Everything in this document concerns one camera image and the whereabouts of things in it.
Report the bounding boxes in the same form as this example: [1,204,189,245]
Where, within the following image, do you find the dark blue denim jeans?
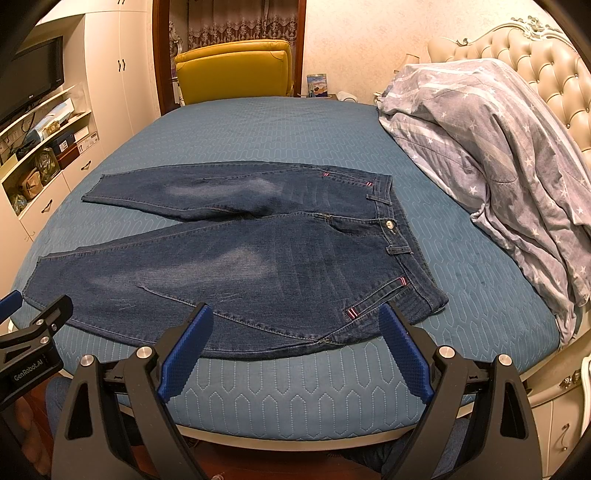
[24,162,448,359]

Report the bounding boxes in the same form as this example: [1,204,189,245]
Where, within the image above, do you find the white bedside cabinet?
[522,308,590,479]

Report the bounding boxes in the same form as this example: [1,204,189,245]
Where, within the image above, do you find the blue quilted bed mattress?
[14,98,559,441]

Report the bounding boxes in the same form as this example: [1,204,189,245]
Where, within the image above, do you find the black flat television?
[0,36,64,124]

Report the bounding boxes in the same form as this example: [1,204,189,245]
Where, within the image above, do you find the white wardrobe shelf unit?
[1,0,160,294]

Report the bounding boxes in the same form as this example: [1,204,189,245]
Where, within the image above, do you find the grey star pattern duvet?
[376,58,590,343]

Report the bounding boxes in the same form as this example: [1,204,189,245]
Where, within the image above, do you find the yellow leather armchair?
[174,39,294,105]

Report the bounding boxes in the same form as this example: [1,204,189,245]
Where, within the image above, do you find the cream tufted headboard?
[428,17,591,161]

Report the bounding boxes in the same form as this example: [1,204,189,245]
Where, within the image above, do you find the small picture box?
[307,74,329,98]

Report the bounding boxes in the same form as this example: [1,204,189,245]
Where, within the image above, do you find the brown wooden door frame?
[151,1,307,114]

